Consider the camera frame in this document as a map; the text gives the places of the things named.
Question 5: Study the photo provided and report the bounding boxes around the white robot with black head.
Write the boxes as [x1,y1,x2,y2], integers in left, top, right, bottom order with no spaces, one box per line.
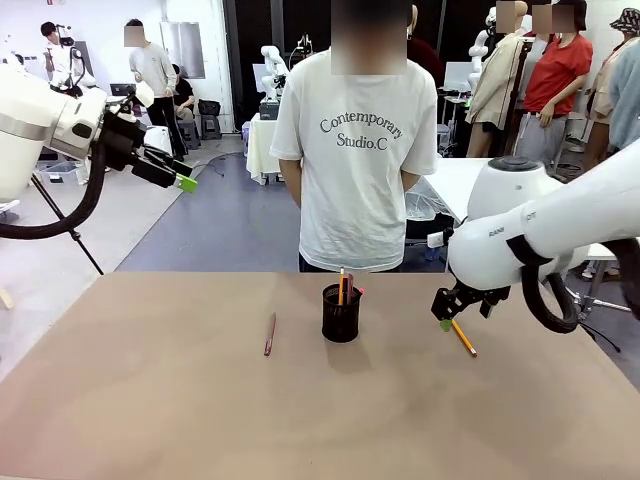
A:
[52,24,97,96]

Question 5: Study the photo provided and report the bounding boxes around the clear plastic bag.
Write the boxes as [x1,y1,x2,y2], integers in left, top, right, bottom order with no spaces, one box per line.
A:
[405,174,466,224]

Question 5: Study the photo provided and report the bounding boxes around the person in white shirt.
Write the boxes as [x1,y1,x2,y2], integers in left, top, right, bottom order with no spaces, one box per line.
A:
[39,21,84,99]

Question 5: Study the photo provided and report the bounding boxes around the figure in red shirt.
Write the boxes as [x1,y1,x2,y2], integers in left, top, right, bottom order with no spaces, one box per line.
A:
[514,0,595,174]

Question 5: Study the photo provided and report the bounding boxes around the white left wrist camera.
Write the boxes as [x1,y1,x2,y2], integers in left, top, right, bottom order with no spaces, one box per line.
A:
[130,82,155,109]

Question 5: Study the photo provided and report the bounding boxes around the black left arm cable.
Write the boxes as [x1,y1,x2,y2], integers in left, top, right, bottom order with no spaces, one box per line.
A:
[0,112,109,240]

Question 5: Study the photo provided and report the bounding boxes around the white air purifier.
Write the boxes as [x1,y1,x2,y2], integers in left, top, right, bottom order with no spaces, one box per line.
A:
[144,125,174,157]

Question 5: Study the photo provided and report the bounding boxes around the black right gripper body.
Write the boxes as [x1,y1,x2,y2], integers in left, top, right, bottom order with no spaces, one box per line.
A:
[452,279,511,308]

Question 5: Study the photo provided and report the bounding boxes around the person in white t-shirt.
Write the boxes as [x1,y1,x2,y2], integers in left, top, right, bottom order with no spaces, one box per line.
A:
[269,0,439,274]

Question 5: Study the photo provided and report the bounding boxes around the black mesh pen holder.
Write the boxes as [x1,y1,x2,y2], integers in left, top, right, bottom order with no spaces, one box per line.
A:
[321,283,362,344]

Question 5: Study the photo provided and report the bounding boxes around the yellow pencil with pink eraser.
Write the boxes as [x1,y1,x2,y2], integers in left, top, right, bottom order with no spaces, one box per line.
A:
[449,319,479,359]

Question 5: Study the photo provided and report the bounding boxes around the dark red pen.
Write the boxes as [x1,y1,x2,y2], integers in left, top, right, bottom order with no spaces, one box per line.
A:
[263,312,278,357]

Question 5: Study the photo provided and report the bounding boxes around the grey plastic stool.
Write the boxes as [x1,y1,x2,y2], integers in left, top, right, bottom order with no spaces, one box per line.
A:
[175,121,202,150]

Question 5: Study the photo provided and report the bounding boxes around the person light shirt black trousers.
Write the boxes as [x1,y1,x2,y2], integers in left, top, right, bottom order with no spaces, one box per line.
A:
[123,18,187,161]

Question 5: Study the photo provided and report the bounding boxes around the black equipment stand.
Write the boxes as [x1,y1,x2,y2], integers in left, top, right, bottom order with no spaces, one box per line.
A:
[292,33,314,66]

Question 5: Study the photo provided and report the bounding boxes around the black floor cable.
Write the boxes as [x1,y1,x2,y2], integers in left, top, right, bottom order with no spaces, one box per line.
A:
[192,149,249,179]

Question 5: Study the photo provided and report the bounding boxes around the metal wall panel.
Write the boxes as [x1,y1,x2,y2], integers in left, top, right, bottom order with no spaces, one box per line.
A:
[159,21,206,80]

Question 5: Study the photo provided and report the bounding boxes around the black tripod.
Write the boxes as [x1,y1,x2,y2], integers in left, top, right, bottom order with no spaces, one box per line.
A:
[30,172,105,276]

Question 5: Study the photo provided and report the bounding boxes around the table with white cloth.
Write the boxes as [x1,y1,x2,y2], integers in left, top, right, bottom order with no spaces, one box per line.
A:
[245,112,284,186]

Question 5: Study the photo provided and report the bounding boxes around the metal light stand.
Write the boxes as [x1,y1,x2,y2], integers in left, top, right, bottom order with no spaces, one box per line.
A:
[572,292,631,354]

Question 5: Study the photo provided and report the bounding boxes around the seated person in black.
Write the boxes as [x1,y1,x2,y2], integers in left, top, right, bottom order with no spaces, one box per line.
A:
[172,63,196,121]

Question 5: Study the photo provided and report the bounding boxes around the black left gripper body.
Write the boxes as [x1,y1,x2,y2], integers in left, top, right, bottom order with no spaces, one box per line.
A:
[97,108,149,171]

